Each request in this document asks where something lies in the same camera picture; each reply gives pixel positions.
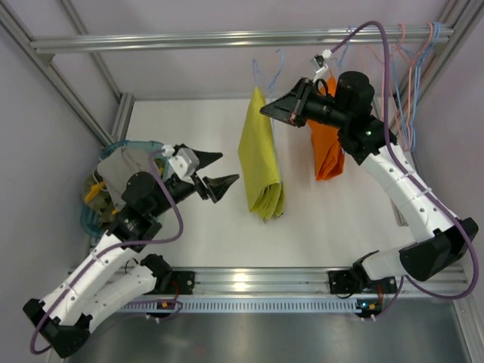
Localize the light blue wire hanger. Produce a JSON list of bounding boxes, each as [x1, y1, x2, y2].
[[337, 41, 350, 72], [252, 48, 287, 186]]

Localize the yellow-green trousers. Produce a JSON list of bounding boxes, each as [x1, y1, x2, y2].
[[237, 87, 284, 222]]

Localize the orange trousers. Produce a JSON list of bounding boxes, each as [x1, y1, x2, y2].
[[306, 73, 346, 182]]

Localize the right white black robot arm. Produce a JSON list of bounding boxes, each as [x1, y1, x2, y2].
[[260, 71, 479, 281]]

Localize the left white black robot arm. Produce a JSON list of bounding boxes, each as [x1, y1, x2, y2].
[[23, 141, 238, 358]]

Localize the teal laundry basket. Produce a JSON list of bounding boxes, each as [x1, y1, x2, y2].
[[79, 138, 167, 237]]

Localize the clothes pile in basket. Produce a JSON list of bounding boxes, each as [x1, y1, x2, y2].
[[83, 147, 167, 228]]

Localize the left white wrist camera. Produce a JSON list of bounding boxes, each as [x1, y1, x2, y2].
[[161, 145, 200, 182]]

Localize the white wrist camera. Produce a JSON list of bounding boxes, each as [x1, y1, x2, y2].
[[311, 49, 333, 82], [161, 145, 200, 182]]

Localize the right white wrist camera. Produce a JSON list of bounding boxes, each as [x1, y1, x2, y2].
[[311, 49, 333, 82]]

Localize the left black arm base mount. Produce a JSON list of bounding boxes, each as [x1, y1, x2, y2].
[[150, 269, 196, 296]]

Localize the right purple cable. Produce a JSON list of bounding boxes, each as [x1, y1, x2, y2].
[[328, 20, 479, 322]]

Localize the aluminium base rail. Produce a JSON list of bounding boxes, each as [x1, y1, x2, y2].
[[67, 266, 466, 299]]

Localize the bunch of empty wire hangers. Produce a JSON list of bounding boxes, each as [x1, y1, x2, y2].
[[358, 21, 443, 152]]

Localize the perforated cable duct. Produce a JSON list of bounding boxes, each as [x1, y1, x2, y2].
[[116, 294, 375, 314]]

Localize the left aluminium frame post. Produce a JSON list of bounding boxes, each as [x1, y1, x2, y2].
[[1, 1, 135, 147]]

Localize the aluminium hanging rail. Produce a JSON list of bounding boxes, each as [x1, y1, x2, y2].
[[29, 25, 432, 54]]

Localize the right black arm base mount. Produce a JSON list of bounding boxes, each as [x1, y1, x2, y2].
[[328, 268, 398, 296]]

